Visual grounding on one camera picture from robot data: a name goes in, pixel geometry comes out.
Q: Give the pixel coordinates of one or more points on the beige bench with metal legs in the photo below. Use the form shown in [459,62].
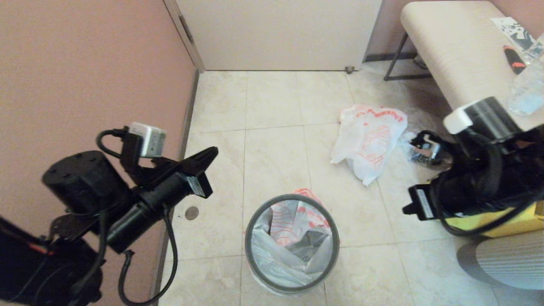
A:
[459,63]

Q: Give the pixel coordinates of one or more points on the clear plastic water bottle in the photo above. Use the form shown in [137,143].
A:
[529,89]

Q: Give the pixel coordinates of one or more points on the grey wall baseboard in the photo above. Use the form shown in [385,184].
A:
[189,119]

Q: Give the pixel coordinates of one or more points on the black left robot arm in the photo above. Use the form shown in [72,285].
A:
[38,267]

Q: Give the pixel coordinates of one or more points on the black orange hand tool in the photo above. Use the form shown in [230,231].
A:
[515,60]

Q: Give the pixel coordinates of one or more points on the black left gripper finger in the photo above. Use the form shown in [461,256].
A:
[195,156]
[187,168]

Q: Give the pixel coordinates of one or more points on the black cylindrical wrist camera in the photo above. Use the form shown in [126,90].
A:
[85,178]
[484,117]

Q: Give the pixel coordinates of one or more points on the pale ribbed bin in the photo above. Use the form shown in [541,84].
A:
[510,259]

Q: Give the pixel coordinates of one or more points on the black white printed leaflet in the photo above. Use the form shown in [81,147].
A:
[512,30]

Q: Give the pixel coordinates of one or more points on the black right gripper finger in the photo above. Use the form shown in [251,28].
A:
[410,209]

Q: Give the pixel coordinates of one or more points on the round metal floor plate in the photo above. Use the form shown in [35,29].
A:
[191,213]

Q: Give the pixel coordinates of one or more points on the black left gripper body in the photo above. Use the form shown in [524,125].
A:
[157,204]

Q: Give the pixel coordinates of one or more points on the yellow fabric tote bag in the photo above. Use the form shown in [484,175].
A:
[510,221]

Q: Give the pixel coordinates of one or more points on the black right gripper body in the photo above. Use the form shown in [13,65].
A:
[471,195]

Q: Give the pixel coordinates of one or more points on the white door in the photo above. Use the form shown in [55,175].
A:
[280,34]

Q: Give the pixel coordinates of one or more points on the clear bag with black items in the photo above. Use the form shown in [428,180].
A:
[408,140]

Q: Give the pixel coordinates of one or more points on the black cylindrical left wrist camera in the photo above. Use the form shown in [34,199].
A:
[85,178]

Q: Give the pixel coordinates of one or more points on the white plastic bag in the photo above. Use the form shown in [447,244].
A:
[289,250]

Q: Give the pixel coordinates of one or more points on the grey door frame strip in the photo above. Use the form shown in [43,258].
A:
[187,38]

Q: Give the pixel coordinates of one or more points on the black cylindrical right wrist camera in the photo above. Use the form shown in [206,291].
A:
[484,117]

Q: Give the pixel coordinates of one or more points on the white red-print trash bag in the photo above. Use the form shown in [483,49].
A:
[369,136]

